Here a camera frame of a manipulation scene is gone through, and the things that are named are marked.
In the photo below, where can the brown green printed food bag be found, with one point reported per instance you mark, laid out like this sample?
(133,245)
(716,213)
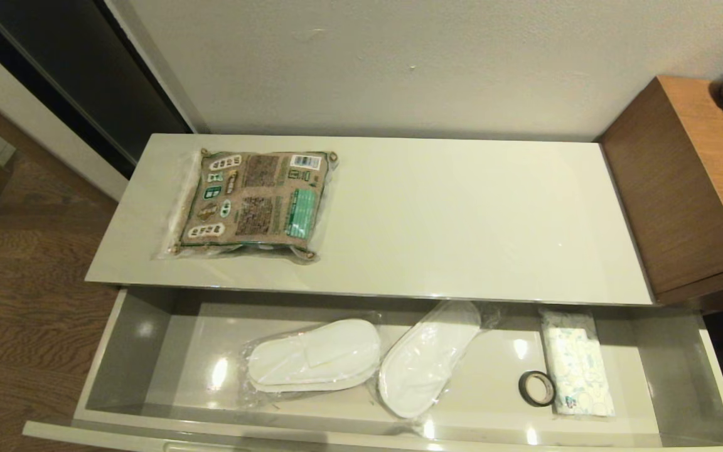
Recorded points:
(255,201)

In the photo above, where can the white cabinet drawer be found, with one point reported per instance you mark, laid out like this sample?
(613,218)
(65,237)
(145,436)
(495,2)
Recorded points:
(179,351)

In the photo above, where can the dark adhesive tape roll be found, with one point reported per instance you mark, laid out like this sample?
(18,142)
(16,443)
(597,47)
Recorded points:
(523,389)

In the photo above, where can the white glossy cabinet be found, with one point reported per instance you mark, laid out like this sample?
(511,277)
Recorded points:
(462,213)

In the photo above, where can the blue patterned tissue pack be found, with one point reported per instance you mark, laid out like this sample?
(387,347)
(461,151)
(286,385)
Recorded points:
(578,370)

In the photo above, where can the dark sliding door panel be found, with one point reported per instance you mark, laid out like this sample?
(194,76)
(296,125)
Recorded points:
(85,69)

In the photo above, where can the brown wooden side cabinet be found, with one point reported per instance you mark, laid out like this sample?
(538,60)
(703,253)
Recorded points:
(681,188)

